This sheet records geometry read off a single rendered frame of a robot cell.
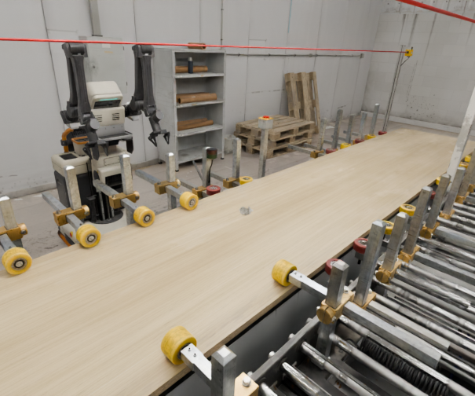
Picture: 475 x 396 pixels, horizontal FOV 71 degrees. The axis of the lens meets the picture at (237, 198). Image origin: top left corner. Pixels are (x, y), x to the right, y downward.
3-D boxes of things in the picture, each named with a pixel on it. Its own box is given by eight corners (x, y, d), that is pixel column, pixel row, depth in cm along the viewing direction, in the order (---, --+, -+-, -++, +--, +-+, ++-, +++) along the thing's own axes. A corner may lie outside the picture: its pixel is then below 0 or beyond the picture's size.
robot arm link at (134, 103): (143, 40, 219) (129, 40, 213) (154, 45, 211) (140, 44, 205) (143, 107, 242) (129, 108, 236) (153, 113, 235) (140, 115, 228)
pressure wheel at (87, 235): (80, 221, 131) (98, 225, 137) (71, 240, 131) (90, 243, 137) (86, 228, 127) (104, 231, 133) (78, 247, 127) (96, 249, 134)
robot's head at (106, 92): (81, 95, 224) (84, 79, 213) (111, 93, 238) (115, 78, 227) (89, 112, 222) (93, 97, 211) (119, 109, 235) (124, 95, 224)
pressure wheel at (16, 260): (32, 254, 122) (13, 271, 119) (16, 242, 116) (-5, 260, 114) (38, 262, 118) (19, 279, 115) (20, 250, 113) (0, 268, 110)
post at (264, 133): (255, 189, 241) (260, 127, 221) (260, 188, 244) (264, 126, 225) (260, 192, 238) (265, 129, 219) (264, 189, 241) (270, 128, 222)
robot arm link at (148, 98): (149, 45, 216) (134, 45, 209) (155, 45, 212) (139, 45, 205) (155, 112, 233) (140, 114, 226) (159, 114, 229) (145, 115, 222)
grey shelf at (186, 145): (158, 163, 487) (151, 47, 421) (205, 152, 546) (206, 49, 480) (176, 171, 459) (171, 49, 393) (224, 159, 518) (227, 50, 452)
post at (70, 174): (80, 260, 159) (62, 165, 138) (88, 258, 161) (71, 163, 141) (83, 263, 157) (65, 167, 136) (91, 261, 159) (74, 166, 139)
